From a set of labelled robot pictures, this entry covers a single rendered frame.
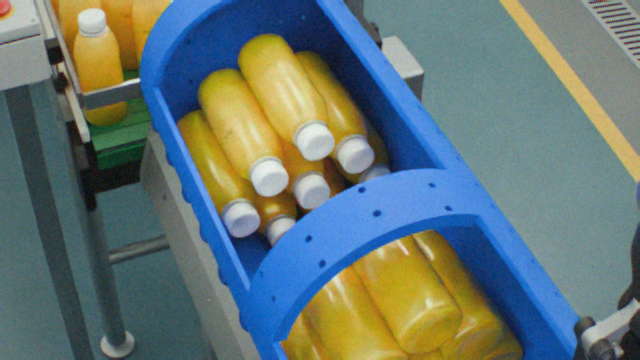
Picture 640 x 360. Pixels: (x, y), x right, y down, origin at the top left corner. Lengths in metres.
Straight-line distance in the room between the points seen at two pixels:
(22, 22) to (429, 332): 0.75
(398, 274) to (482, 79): 2.17
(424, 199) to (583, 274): 1.67
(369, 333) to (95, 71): 0.67
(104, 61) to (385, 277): 0.64
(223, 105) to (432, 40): 2.08
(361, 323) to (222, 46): 0.47
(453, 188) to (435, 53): 2.22
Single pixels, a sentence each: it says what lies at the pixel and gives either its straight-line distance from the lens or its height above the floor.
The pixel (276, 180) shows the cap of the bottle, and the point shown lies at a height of 1.10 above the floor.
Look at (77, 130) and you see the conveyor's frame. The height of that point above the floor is 0.90.
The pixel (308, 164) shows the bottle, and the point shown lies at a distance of 1.18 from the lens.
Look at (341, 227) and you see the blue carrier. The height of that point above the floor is 1.22.
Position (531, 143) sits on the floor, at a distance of 2.89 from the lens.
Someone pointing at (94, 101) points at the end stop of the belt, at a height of 0.96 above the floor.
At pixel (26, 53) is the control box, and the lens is 1.44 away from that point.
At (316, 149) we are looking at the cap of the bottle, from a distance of 1.12.
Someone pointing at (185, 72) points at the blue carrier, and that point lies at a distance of 1.30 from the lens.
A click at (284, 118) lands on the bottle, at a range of 1.13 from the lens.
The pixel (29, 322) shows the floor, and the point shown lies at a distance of 2.47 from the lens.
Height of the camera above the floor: 1.89
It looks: 44 degrees down
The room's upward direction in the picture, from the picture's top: 1 degrees clockwise
